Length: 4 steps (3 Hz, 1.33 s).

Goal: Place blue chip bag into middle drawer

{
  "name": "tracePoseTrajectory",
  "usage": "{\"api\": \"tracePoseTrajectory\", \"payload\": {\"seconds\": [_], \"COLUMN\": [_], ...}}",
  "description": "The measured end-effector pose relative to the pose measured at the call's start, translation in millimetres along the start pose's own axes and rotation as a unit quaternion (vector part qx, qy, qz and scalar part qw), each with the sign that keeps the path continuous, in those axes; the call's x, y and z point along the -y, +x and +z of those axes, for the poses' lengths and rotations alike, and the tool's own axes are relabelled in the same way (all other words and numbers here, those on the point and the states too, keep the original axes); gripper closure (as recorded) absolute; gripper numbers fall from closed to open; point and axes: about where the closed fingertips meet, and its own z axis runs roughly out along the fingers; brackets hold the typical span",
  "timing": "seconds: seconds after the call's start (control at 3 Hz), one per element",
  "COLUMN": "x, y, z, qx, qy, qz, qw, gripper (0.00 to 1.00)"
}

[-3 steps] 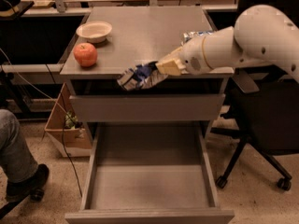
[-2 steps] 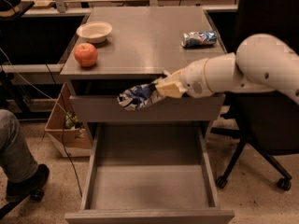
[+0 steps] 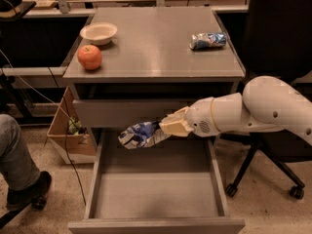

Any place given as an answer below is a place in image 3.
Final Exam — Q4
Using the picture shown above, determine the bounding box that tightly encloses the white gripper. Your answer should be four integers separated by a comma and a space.
159, 97, 217, 137

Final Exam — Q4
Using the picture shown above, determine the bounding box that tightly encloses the blue chip bag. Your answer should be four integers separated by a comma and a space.
118, 121, 170, 149

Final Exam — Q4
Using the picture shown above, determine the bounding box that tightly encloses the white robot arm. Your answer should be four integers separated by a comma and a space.
160, 76, 312, 144

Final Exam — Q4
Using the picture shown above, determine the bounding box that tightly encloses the open middle drawer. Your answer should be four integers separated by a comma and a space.
68, 131, 245, 234

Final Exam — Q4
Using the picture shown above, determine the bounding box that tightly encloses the grey drawer cabinet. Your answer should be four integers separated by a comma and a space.
61, 6, 246, 148

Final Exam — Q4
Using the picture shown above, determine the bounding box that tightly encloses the closed top drawer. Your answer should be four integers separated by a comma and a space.
72, 97, 237, 129

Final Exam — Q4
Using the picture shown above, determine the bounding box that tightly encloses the green item in box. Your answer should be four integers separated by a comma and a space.
67, 116, 83, 135

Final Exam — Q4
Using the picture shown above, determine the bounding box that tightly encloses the cardboard box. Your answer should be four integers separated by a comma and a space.
47, 87, 97, 164

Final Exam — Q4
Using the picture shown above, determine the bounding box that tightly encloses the red apple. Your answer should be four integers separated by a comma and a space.
77, 45, 102, 70

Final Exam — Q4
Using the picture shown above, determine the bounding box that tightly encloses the white bowl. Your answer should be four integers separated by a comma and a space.
80, 22, 117, 46

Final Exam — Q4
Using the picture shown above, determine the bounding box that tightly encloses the black office chair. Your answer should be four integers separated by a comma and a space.
217, 0, 312, 200

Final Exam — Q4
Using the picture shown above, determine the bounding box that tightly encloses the black shoe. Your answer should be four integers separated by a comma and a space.
6, 171, 52, 211

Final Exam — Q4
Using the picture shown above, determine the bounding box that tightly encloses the person leg in jeans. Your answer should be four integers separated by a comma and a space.
0, 114, 40, 191

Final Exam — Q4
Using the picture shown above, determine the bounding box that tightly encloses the black cable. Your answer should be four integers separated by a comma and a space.
47, 66, 88, 207

